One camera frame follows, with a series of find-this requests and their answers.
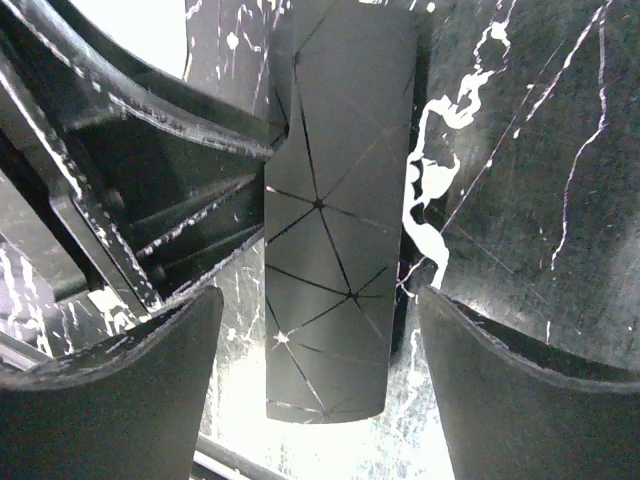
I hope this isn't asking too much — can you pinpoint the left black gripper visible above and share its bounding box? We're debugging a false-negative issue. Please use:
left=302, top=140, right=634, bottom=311
left=1, top=1, right=274, bottom=359

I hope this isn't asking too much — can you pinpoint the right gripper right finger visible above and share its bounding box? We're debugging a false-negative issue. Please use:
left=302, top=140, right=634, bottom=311
left=418, top=287, right=639, bottom=479

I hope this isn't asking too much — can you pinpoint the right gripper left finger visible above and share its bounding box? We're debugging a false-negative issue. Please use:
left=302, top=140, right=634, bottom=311
left=1, top=287, right=224, bottom=479

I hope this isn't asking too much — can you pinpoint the black glasses case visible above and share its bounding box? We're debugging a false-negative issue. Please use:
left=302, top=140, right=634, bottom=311
left=264, top=1, right=418, bottom=424

